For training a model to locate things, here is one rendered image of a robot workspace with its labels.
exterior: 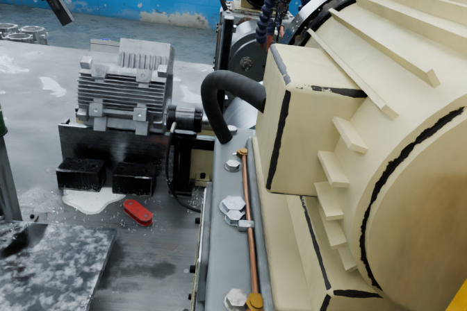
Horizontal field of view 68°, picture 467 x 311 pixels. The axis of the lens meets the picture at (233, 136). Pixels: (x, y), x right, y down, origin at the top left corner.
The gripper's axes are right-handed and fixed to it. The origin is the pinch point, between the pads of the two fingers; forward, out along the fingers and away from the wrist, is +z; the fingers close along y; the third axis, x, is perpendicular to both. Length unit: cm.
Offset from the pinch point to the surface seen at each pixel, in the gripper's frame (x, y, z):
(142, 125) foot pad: -9.9, -15.9, 30.3
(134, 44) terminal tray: -15.2, -7.4, 13.5
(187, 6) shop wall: 65, 549, 64
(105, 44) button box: 0.8, 14.4, 12.9
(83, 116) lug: 1.2, -17.0, 22.4
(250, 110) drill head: -38, -38, 27
